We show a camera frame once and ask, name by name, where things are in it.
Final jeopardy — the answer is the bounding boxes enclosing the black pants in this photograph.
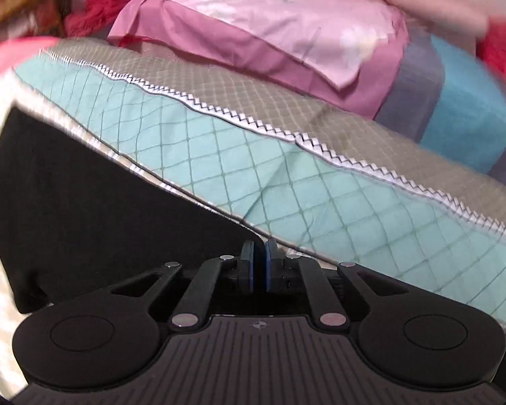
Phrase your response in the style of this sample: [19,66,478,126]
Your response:
[0,108,263,314]

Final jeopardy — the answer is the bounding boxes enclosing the patterned bed quilt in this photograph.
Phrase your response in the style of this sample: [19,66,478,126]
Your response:
[0,39,506,404]

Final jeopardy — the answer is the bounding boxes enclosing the blue grey striped pillow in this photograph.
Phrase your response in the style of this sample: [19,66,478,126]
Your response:
[375,28,506,186]

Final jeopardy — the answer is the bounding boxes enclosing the light pink small pillow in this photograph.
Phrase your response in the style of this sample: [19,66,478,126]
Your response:
[384,0,490,38]

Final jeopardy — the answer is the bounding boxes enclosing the red clothes pile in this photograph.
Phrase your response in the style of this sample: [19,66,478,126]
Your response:
[64,0,131,37]

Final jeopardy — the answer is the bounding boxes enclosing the pink bed sheet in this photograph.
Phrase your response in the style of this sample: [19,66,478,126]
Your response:
[0,37,60,76]

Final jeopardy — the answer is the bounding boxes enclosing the red cloth by wall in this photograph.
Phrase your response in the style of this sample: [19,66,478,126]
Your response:
[476,18,506,80]

